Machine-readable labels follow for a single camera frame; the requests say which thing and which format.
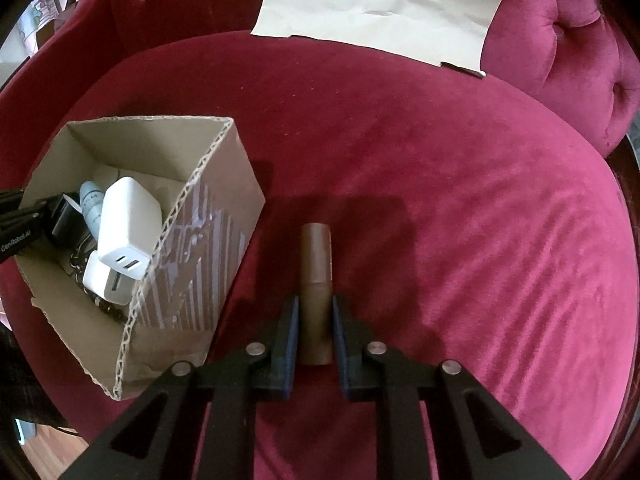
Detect cartoon printed curtain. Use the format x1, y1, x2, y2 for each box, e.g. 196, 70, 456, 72
20, 0, 62, 47

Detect light blue bottle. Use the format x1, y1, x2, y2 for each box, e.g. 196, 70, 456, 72
79, 180, 109, 237

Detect large white charger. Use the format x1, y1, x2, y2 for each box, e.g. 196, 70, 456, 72
97, 176, 164, 281

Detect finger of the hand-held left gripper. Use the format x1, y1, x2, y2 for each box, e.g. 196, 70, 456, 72
0, 189, 66, 233

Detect small white charger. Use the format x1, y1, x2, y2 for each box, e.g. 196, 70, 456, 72
82, 252, 139, 307

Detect brown cylindrical tube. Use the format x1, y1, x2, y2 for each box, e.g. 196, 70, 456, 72
299, 222, 335, 366

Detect cardboard box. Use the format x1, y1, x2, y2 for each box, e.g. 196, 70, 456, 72
15, 116, 267, 402

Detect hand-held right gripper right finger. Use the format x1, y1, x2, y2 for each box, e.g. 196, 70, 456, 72
331, 295, 571, 480

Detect metal keychain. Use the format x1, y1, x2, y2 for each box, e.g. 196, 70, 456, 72
67, 240, 129, 322

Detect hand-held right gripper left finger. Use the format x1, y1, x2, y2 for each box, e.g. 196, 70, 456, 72
62, 295, 301, 480

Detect red tufted velvet sofa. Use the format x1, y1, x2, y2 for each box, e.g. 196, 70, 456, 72
0, 0, 637, 480

